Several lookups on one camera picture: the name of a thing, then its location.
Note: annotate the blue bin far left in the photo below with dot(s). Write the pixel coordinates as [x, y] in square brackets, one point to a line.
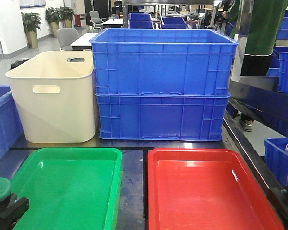
[10, 124]

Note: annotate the person in green jacket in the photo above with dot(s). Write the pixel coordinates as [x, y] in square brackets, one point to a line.
[267, 17]

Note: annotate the blue bin far right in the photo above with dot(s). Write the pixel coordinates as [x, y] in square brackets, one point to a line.
[276, 158]

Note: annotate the stacked blue crate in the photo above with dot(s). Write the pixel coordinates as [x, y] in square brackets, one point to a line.
[185, 118]
[162, 61]

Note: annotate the potted plant gold pot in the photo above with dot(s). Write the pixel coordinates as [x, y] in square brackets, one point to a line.
[31, 22]

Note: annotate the cream plastic basket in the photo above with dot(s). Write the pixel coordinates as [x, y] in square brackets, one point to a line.
[53, 93]

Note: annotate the grey office chair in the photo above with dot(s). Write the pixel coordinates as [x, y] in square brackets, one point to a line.
[65, 37]

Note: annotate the upper stacked blue crate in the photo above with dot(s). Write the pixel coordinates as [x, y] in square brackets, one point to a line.
[162, 61]

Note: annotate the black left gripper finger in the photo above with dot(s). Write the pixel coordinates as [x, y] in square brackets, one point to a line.
[11, 211]

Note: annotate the lower stacked blue crate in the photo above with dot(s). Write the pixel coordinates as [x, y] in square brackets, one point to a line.
[185, 118]

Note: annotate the blue bin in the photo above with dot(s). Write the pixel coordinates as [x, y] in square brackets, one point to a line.
[276, 158]
[10, 124]

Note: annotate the red plastic tray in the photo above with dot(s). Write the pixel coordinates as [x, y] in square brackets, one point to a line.
[205, 189]

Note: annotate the green plastic tray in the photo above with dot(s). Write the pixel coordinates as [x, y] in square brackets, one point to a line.
[70, 188]

